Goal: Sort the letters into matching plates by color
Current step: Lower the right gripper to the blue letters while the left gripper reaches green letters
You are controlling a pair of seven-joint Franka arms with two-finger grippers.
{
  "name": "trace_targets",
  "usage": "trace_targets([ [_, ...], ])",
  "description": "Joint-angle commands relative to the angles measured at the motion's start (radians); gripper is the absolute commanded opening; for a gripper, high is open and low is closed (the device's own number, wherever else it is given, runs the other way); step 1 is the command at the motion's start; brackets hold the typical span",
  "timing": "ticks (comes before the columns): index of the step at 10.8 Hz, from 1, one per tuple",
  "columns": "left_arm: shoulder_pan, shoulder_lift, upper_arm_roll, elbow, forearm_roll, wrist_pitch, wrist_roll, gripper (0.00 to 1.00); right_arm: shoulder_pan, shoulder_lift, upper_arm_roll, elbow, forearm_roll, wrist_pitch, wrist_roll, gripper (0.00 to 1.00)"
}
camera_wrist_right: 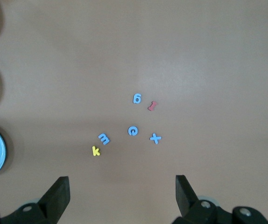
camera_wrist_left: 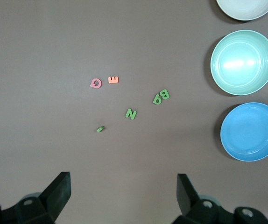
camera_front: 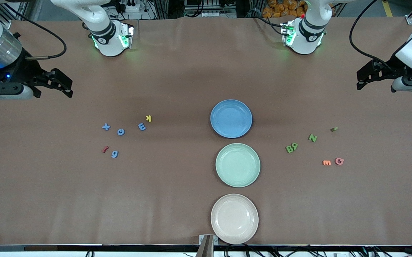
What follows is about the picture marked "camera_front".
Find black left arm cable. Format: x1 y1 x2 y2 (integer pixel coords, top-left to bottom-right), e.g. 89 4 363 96
349 0 401 72

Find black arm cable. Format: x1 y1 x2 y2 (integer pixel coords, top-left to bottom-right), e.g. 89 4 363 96
0 7 67 60
349 0 401 72

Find brown table cover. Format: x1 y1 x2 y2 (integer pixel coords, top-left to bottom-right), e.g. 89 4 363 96
0 16 412 247

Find metal bracket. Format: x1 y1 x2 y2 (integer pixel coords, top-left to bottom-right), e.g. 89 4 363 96
199 234 219 257

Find beige plate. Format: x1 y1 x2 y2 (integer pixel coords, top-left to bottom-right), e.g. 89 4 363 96
210 193 259 245

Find white power strip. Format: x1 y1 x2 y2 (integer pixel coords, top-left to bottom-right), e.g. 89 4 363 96
118 0 144 13

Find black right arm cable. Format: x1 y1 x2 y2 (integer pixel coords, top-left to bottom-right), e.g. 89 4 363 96
0 7 67 60

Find blue plate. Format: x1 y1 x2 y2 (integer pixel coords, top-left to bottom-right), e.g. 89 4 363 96
210 99 253 139

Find green-lit electronics box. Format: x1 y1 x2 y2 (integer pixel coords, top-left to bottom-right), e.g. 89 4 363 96
119 24 135 49
280 21 296 46

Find orange bagged items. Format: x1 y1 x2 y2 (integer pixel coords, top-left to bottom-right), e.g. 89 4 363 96
265 0 306 18

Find metal rack with cables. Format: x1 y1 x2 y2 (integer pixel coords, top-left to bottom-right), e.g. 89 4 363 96
184 0 236 18

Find green plate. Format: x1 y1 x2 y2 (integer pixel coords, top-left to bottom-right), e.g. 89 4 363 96
215 143 261 188

